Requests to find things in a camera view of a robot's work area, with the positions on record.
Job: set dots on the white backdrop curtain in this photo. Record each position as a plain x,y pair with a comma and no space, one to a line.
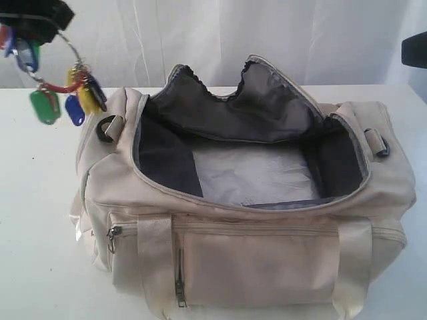
136,43

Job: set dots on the colourful key tag bunch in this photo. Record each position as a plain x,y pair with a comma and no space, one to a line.
84,94

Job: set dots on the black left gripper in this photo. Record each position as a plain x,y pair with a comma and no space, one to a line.
36,20

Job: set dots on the cream fabric duffel bag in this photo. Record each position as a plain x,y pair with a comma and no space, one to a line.
141,213

